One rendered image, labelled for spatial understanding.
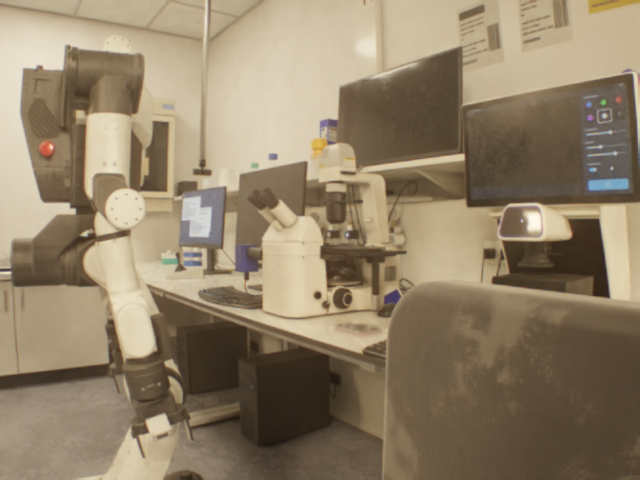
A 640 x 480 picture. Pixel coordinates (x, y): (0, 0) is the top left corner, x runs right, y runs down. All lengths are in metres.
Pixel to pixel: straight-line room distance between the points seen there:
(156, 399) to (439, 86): 1.46
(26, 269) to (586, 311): 1.05
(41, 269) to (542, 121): 1.18
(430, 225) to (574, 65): 0.84
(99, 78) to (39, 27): 3.15
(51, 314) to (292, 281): 2.17
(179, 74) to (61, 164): 3.23
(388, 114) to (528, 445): 1.75
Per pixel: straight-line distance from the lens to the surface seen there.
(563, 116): 1.13
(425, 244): 1.99
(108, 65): 0.98
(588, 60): 1.87
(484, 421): 0.41
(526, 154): 1.16
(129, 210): 0.91
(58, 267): 1.13
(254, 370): 2.15
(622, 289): 1.30
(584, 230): 1.16
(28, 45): 4.05
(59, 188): 1.11
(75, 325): 3.29
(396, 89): 2.02
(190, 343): 2.89
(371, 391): 2.34
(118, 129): 0.95
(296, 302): 1.37
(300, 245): 1.35
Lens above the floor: 1.01
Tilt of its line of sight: 1 degrees down
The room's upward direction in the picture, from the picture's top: straight up
